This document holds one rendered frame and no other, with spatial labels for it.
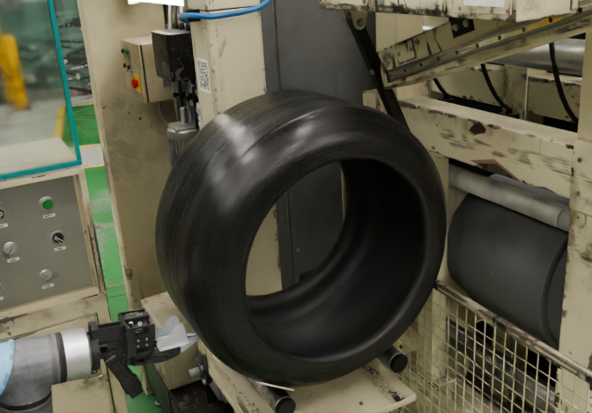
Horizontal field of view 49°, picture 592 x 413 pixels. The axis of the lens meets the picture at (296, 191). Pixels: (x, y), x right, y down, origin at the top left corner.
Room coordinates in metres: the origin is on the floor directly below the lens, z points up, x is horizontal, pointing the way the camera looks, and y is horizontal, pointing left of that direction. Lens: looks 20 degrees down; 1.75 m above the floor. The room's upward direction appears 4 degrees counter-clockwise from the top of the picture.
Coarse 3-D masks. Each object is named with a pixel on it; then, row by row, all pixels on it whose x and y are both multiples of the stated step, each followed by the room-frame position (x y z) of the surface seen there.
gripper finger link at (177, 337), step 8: (176, 328) 1.09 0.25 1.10; (184, 328) 1.10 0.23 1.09; (168, 336) 1.08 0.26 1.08; (176, 336) 1.09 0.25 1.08; (184, 336) 1.10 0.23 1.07; (192, 336) 1.12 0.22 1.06; (160, 344) 1.07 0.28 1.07; (168, 344) 1.08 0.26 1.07; (176, 344) 1.09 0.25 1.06; (184, 344) 1.09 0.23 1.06; (192, 344) 1.11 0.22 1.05
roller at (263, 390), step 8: (256, 384) 1.16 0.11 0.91; (264, 392) 1.13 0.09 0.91; (272, 392) 1.11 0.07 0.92; (280, 392) 1.11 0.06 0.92; (264, 400) 1.13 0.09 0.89; (272, 400) 1.10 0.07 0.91; (280, 400) 1.09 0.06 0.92; (288, 400) 1.09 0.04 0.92; (272, 408) 1.09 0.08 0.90; (280, 408) 1.08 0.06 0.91; (288, 408) 1.08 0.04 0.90
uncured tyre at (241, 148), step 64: (256, 128) 1.15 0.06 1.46; (320, 128) 1.14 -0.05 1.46; (384, 128) 1.21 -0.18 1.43; (192, 192) 1.12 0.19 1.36; (256, 192) 1.07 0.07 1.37; (384, 192) 1.48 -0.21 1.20; (192, 256) 1.05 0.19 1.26; (384, 256) 1.43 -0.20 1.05; (192, 320) 1.07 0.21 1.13; (256, 320) 1.35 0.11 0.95; (320, 320) 1.38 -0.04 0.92; (384, 320) 1.21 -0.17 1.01
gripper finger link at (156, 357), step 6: (174, 348) 1.08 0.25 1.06; (180, 348) 1.08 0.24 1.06; (156, 354) 1.05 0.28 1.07; (162, 354) 1.06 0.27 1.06; (168, 354) 1.06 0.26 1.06; (174, 354) 1.07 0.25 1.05; (138, 360) 1.05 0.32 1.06; (144, 360) 1.05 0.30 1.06; (150, 360) 1.04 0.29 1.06; (156, 360) 1.05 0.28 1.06; (162, 360) 1.05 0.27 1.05
